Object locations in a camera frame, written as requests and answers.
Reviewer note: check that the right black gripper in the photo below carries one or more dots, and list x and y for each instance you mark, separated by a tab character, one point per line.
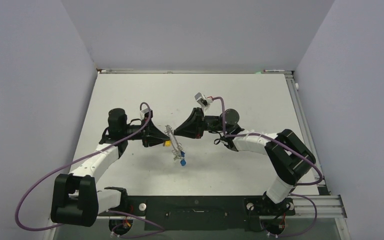
193	127

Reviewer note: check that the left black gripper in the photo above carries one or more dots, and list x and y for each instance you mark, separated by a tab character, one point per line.
151	136

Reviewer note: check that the yellow key tag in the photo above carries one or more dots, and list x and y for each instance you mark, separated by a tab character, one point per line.
167	143

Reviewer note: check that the large metal ring disc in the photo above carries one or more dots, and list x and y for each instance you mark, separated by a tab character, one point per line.
176	146

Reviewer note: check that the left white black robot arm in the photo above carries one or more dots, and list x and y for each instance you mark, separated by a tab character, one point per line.
76	199

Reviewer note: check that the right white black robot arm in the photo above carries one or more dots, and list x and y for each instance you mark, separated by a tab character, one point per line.
288	155

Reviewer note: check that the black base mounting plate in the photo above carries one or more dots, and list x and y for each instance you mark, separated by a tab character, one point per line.
207	213

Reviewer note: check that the red white marker pen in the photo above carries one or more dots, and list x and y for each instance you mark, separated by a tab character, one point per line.
273	71

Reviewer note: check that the aluminium rail back edge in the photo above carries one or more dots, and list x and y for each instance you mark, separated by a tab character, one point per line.
217	71

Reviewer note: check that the aluminium frame rail right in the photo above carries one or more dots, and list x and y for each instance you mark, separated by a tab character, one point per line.
305	131

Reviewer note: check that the aluminium frame rail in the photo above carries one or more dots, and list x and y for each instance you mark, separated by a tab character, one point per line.
322	206
305	131

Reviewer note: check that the aluminium frame rail front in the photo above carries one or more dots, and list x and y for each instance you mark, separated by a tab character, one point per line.
322	206

